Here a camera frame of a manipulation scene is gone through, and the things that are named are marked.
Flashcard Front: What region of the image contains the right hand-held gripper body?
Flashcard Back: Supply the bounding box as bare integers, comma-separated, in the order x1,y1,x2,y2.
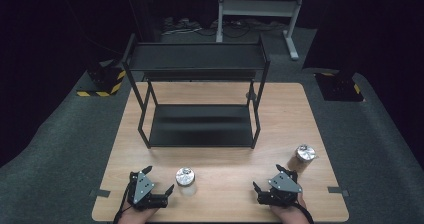
256,169,303,208

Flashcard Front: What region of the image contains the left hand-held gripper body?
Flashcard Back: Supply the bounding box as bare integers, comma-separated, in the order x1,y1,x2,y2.
128,170,169,212

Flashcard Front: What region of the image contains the glass jar with brown powder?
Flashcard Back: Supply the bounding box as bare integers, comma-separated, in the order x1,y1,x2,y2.
286,144,318,174

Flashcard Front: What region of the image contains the black metal two-tier rack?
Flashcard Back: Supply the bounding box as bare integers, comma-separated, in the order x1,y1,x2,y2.
121,33,271,150

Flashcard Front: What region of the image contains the person's right hand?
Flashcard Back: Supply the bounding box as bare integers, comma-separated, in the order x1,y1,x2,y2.
269,193,311,224

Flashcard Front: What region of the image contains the person's left hand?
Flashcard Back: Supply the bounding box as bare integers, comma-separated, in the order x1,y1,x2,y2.
117,205,160,224

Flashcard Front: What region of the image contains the grey tape strip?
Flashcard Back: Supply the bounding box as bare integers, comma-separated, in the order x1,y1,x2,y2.
88,188,111,199
327,185,350,198

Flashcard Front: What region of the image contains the black yellow striped stand base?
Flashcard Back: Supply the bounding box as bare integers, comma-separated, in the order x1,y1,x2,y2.
76,59,127,98
314,71,365,103

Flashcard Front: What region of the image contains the white metal stand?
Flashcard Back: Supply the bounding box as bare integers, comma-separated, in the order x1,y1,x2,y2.
215,0,308,61

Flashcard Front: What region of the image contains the left hand-held gripper cable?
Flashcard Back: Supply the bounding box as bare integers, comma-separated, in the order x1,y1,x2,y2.
112,183,132,224

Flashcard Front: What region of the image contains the hand-held gripper cable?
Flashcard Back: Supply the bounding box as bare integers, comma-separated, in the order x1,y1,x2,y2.
112,183,132,224
293,201,315,224

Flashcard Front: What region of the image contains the right hand-held gripper cable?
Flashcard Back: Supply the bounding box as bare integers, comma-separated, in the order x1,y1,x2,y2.
293,201,315,224

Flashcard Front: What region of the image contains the bundle of floor cables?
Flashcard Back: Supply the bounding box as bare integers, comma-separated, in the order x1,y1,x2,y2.
162,16,288,39

